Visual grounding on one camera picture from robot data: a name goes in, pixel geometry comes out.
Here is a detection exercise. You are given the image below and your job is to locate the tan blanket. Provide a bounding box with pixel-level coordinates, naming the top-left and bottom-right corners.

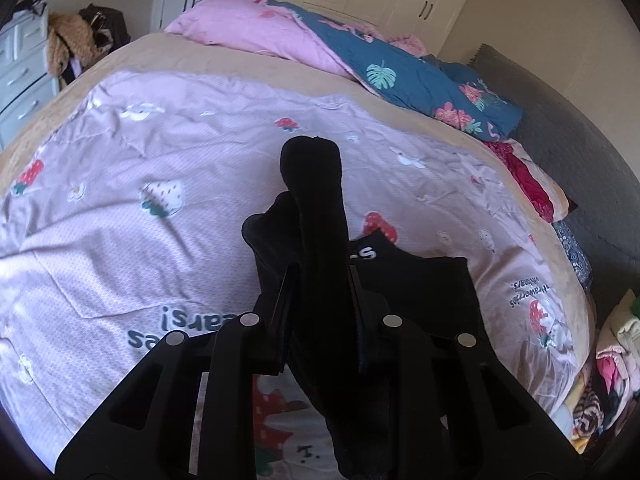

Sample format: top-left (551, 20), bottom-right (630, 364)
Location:
top-left (0, 32), bottom-right (598, 361)

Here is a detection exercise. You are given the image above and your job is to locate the black sock white print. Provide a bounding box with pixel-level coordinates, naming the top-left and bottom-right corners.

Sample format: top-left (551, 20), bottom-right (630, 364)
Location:
top-left (347, 230), bottom-right (493, 356)

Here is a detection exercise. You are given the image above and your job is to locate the black bag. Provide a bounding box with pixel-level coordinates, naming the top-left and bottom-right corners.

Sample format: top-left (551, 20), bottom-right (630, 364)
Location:
top-left (77, 4), bottom-right (132, 56)

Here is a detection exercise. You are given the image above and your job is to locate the blue patterned cloth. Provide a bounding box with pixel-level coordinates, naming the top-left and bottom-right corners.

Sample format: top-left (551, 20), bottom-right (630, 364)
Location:
top-left (552, 220), bottom-right (593, 291)

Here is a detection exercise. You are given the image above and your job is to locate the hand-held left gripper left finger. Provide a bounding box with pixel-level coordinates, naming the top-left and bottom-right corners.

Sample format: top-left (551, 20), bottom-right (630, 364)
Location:
top-left (55, 265), bottom-right (296, 480)

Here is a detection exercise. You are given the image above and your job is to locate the pink quilt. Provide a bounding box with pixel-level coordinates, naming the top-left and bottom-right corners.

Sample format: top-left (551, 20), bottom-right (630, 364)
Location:
top-left (164, 0), bottom-right (431, 81)

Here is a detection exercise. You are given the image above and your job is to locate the grey padded headboard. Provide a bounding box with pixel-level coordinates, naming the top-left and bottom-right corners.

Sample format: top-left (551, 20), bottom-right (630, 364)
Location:
top-left (467, 42), bottom-right (640, 321)

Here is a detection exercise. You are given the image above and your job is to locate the red cloth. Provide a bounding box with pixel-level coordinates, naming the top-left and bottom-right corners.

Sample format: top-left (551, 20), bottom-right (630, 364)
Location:
top-left (482, 139), bottom-right (571, 223)

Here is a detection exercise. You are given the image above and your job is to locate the white chest of drawers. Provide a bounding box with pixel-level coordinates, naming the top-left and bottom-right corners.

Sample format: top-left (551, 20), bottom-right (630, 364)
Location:
top-left (0, 7), bottom-right (63, 148)

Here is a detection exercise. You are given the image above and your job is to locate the pile of folded clothes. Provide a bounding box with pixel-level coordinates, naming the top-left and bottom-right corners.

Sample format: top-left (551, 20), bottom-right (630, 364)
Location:
top-left (565, 290), bottom-right (640, 453)

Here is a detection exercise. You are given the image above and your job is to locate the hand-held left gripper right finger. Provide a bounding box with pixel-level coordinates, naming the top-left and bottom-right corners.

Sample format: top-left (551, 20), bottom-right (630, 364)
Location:
top-left (347, 264), bottom-right (586, 480)

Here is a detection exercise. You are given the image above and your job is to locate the brown plush garment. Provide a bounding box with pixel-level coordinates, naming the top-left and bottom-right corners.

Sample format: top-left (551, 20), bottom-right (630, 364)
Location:
top-left (47, 12), bottom-right (98, 78)

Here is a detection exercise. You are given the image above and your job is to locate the lilac strawberry print sheet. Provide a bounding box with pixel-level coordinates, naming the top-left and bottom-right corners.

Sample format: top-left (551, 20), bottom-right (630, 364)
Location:
top-left (0, 70), bottom-right (586, 471)

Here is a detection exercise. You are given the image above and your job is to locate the teal floral quilt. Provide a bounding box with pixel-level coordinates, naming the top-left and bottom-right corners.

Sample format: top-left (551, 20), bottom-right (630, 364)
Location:
top-left (235, 0), bottom-right (523, 142)

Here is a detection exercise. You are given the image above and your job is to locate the plain black sock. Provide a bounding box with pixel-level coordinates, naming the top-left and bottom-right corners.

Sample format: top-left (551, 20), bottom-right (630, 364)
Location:
top-left (241, 136), bottom-right (401, 480)

